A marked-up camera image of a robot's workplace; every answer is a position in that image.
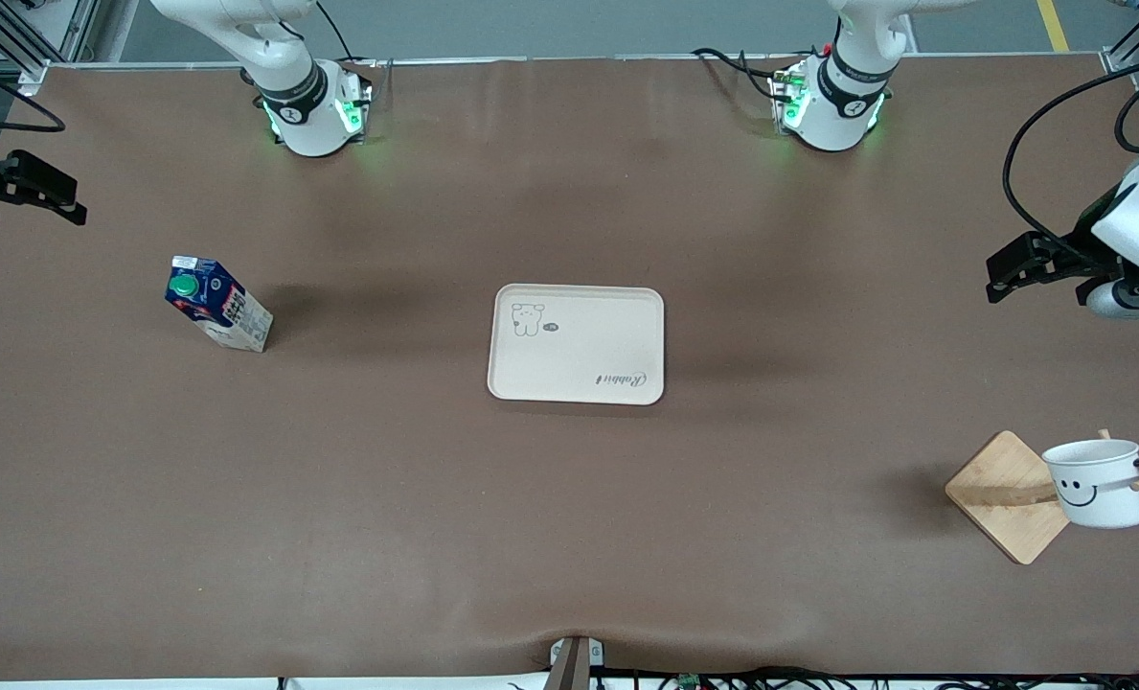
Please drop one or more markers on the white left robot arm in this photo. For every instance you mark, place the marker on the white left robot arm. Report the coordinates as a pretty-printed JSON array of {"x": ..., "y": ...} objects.
[{"x": 842, "y": 105}]

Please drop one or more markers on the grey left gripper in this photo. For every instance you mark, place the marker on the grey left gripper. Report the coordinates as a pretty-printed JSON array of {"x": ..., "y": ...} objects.
[{"x": 1079, "y": 243}]

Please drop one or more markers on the beige rabbit print tray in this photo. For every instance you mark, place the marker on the beige rabbit print tray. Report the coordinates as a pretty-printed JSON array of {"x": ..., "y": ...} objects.
[{"x": 579, "y": 355}]

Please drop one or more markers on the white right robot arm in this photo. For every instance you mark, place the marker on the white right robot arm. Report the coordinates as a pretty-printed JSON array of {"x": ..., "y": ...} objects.
[{"x": 296, "y": 96}]

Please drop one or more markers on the wooden mug tree stand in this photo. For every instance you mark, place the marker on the wooden mug tree stand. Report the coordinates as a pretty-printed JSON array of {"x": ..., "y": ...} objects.
[{"x": 1000, "y": 498}]

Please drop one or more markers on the blue white milk carton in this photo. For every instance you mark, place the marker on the blue white milk carton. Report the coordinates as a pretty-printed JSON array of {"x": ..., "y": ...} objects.
[{"x": 224, "y": 311}]

